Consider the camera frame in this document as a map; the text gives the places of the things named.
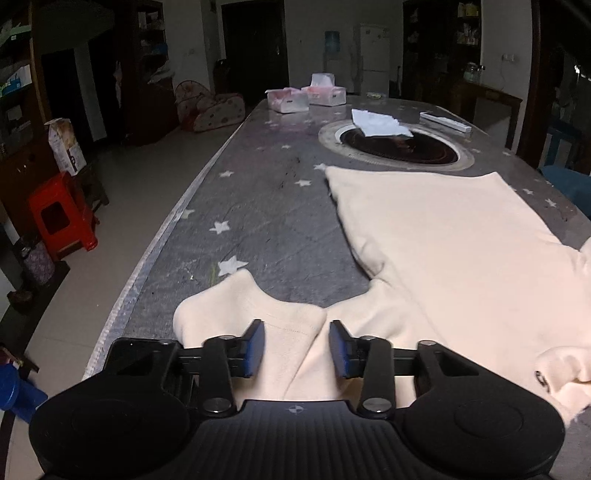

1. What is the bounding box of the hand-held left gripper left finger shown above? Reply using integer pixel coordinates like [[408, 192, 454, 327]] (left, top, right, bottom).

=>
[[83, 318, 266, 418]]

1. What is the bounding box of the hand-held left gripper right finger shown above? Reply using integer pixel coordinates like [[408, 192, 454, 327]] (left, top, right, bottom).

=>
[[329, 319, 502, 419]]

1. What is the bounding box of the cream sweater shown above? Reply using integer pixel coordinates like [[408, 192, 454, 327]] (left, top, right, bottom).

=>
[[173, 166, 591, 425]]

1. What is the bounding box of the grey star-printed tablecloth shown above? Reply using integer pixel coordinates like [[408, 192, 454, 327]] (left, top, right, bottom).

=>
[[83, 95, 591, 480]]

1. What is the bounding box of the round built-in hotpot cooker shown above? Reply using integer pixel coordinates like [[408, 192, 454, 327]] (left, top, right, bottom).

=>
[[318, 119, 475, 174]]

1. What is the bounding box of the crumpled white tissue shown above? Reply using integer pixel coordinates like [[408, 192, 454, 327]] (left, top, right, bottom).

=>
[[351, 108, 414, 138]]

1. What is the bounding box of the dark wooden stool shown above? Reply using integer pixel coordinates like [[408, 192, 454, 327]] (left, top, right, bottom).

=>
[[76, 161, 110, 213]]

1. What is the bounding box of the patterned cylindrical bin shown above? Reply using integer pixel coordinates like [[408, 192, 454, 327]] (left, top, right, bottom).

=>
[[18, 233, 56, 287]]

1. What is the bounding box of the blue plastic stool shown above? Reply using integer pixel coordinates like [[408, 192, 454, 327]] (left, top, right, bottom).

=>
[[0, 364, 48, 423]]

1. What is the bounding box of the polka dot play tent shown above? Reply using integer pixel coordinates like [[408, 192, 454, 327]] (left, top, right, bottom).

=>
[[174, 79, 245, 133]]

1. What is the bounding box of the red plastic stool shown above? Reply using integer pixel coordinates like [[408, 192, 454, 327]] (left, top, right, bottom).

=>
[[28, 172, 99, 261]]

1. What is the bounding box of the pink white tissue box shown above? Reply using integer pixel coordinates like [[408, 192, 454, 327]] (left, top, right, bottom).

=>
[[301, 73, 347, 107]]

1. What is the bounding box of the dark wooden bookshelf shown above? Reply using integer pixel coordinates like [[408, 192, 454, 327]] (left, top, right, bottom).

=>
[[115, 0, 178, 144]]

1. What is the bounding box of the white carton box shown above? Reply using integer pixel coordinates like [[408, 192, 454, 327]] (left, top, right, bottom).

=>
[[45, 117, 88, 177]]

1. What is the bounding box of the blue sofa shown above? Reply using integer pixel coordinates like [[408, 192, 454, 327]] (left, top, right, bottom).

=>
[[538, 164, 591, 204]]

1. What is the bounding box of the wooden sideboard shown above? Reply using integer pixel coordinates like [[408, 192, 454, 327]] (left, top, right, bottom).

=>
[[450, 80, 523, 151]]

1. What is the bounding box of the white refrigerator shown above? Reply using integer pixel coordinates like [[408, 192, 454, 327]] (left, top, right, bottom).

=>
[[353, 23, 391, 97]]

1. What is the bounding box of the dark wooden door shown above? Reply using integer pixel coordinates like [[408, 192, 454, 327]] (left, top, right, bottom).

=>
[[221, 0, 289, 107]]

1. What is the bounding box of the water dispenser with blue bottle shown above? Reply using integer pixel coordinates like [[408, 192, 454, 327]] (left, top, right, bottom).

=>
[[323, 30, 345, 88]]

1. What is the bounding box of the dark display shelf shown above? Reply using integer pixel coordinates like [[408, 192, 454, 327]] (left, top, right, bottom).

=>
[[403, 0, 483, 107]]

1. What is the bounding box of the tall wooden cabinet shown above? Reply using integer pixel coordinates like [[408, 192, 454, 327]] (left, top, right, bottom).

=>
[[0, 0, 61, 241]]

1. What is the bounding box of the pink white box with handle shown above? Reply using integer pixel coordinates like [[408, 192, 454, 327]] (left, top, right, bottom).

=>
[[267, 87, 310, 114]]

